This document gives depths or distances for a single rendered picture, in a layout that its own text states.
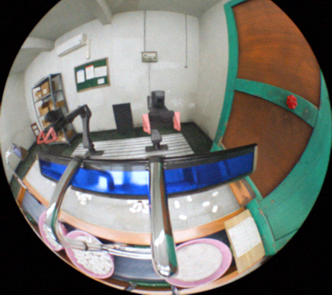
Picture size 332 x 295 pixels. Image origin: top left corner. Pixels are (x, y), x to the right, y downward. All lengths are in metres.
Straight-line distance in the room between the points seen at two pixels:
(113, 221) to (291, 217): 0.71
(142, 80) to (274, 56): 2.14
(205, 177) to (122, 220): 0.43
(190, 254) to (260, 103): 0.66
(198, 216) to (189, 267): 0.26
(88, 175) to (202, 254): 0.49
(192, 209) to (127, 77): 2.28
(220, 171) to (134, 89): 2.19
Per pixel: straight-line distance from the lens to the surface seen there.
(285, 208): 0.51
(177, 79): 2.35
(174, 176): 0.17
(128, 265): 0.61
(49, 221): 0.18
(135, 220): 0.51
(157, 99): 0.37
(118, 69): 2.32
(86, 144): 0.91
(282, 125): 0.43
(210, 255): 0.54
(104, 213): 0.57
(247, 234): 0.57
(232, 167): 0.22
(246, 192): 0.52
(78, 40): 2.76
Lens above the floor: 1.23
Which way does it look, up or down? 29 degrees down
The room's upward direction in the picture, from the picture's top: straight up
